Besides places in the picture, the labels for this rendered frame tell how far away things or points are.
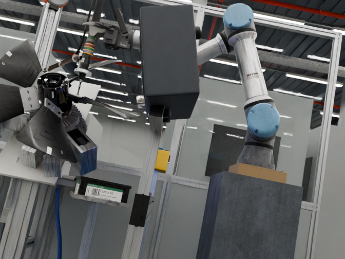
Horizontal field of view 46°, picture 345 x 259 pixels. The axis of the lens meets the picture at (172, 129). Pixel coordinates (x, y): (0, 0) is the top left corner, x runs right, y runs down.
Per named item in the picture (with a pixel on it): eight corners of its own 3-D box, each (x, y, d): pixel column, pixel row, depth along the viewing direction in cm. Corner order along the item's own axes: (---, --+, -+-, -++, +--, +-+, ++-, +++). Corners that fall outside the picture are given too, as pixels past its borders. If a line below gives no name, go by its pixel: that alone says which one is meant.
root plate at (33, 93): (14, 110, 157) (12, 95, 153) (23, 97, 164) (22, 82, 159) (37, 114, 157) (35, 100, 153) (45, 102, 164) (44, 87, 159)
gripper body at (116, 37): (100, 41, 163) (129, 47, 163) (105, 21, 165) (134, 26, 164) (103, 48, 171) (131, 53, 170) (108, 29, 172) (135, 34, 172)
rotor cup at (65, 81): (30, 112, 161) (27, 85, 152) (43, 92, 172) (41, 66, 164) (65, 119, 161) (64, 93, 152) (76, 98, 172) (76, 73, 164)
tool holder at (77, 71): (69, 73, 167) (74, 51, 169) (84, 78, 171) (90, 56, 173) (78, 70, 160) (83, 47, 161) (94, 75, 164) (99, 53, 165)
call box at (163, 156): (145, 171, 196) (149, 150, 198) (165, 176, 196) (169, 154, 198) (143, 169, 180) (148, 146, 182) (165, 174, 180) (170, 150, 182)
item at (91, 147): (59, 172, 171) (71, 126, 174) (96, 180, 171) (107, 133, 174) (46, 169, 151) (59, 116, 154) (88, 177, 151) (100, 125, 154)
